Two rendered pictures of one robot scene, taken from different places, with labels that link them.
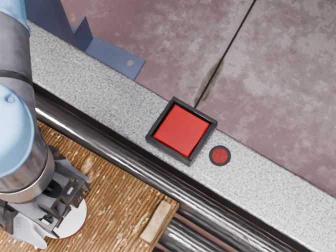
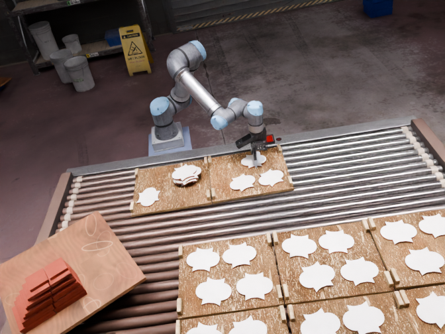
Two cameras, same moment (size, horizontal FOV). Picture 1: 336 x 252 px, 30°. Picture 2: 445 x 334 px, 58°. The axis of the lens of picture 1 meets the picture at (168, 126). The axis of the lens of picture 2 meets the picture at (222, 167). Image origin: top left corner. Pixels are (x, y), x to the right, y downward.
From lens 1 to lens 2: 177 cm
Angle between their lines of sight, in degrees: 35
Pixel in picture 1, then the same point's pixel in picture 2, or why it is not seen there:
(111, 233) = (272, 156)
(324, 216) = (307, 134)
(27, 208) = (259, 142)
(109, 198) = (266, 153)
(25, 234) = (259, 159)
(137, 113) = not seen: hidden behind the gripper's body
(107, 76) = not seen: hidden behind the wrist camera
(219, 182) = (283, 142)
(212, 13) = not seen: hidden behind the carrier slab
